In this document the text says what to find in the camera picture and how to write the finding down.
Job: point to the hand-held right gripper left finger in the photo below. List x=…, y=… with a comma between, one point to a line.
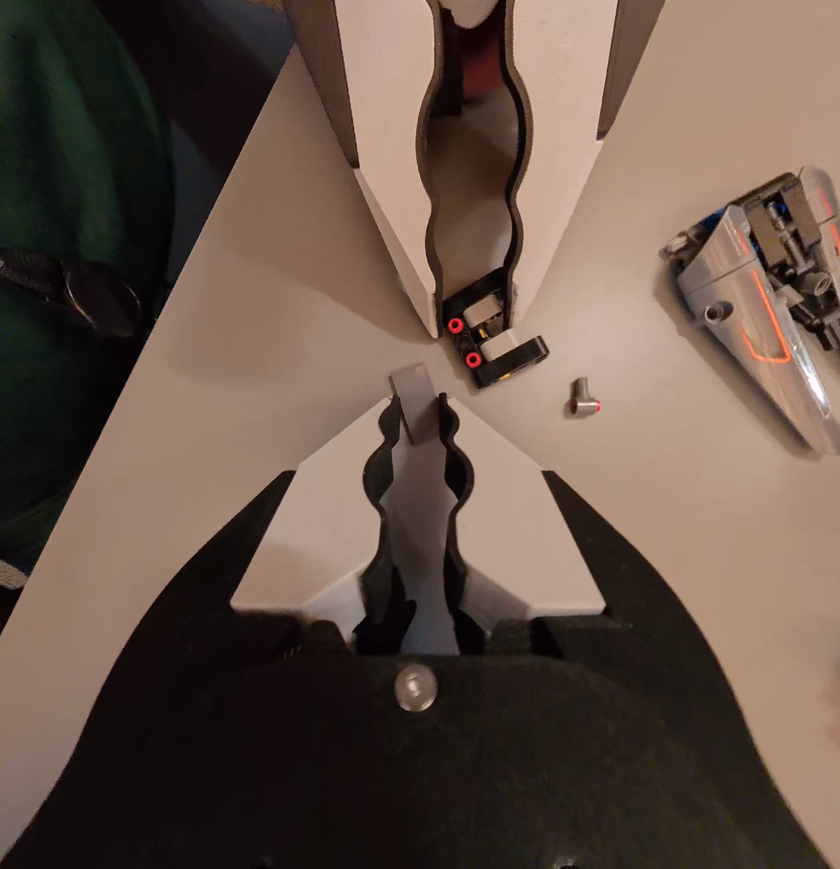
x=311, y=543

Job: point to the grey pointed lego wing assembly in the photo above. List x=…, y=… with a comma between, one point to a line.
x=766, y=285

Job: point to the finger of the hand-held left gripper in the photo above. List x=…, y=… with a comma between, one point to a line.
x=562, y=102
x=386, y=102

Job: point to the small grey lego connector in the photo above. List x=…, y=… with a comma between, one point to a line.
x=583, y=400

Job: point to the grey plate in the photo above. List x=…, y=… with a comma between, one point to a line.
x=413, y=400

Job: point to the small yellow-axle lego assembly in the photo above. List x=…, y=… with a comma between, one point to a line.
x=491, y=339

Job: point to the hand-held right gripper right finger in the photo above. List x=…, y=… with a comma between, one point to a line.
x=522, y=543

